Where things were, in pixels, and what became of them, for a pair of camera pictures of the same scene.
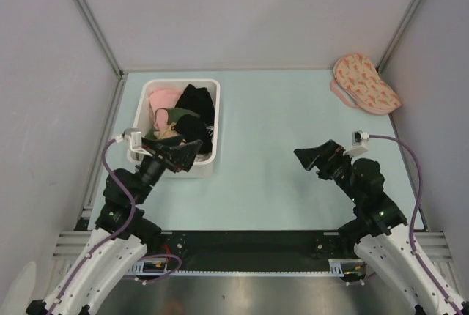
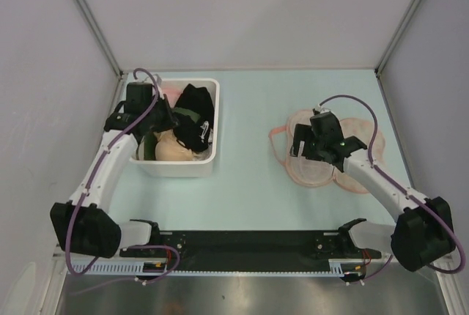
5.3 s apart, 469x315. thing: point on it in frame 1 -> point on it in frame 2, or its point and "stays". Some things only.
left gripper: x=183 y=155 -> x=170 y=121
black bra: x=191 y=129 stays
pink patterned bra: x=357 y=83 -> x=314 y=172
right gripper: x=330 y=152 -> x=303 y=132
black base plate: x=253 y=250 stays
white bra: x=206 y=156 -> x=209 y=135
